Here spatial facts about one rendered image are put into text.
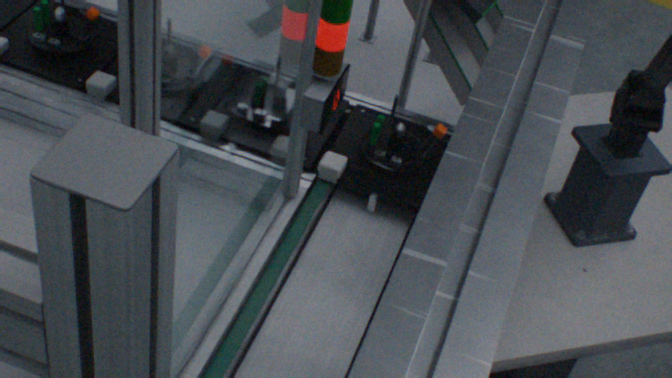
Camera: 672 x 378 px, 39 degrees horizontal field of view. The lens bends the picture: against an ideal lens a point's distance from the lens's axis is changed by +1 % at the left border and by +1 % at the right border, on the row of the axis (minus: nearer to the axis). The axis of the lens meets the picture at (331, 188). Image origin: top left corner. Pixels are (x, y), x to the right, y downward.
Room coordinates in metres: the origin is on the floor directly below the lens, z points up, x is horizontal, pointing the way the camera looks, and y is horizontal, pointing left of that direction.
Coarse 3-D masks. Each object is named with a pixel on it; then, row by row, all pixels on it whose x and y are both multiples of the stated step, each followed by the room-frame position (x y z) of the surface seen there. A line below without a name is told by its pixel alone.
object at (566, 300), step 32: (576, 96) 1.90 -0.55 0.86; (608, 96) 1.93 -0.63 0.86; (544, 192) 1.52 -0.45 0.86; (544, 224) 1.42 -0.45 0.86; (640, 224) 1.48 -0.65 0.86; (544, 256) 1.33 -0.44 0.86; (576, 256) 1.35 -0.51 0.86; (608, 256) 1.37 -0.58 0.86; (640, 256) 1.38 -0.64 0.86; (544, 288) 1.24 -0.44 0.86; (576, 288) 1.26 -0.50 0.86; (608, 288) 1.28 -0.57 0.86; (640, 288) 1.30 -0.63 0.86; (512, 320) 1.15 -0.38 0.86; (544, 320) 1.16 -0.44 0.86; (576, 320) 1.18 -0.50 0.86; (608, 320) 1.20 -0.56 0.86; (640, 320) 1.21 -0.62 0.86; (512, 352) 1.07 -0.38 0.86; (544, 352) 1.09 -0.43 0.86; (576, 352) 1.12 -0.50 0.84
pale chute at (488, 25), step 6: (498, 6) 1.88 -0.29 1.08; (492, 12) 1.88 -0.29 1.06; (498, 12) 1.87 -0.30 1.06; (486, 18) 1.88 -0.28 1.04; (492, 18) 1.88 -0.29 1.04; (498, 18) 1.87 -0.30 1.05; (480, 24) 1.85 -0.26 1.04; (486, 24) 1.87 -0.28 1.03; (492, 24) 1.87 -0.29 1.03; (498, 24) 1.87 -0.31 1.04; (480, 30) 1.84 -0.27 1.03; (486, 30) 1.85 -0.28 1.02; (492, 30) 1.87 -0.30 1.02; (486, 36) 1.84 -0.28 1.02; (492, 36) 1.86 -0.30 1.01; (486, 42) 1.83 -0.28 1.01
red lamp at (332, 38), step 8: (320, 24) 1.25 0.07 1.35; (328, 24) 1.24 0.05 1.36; (344, 24) 1.25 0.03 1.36; (320, 32) 1.25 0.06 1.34; (328, 32) 1.24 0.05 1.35; (336, 32) 1.24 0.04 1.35; (344, 32) 1.25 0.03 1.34; (320, 40) 1.24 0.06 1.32; (328, 40) 1.24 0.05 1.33; (336, 40) 1.24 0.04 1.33; (344, 40) 1.25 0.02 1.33; (328, 48) 1.24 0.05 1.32; (336, 48) 1.24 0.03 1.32
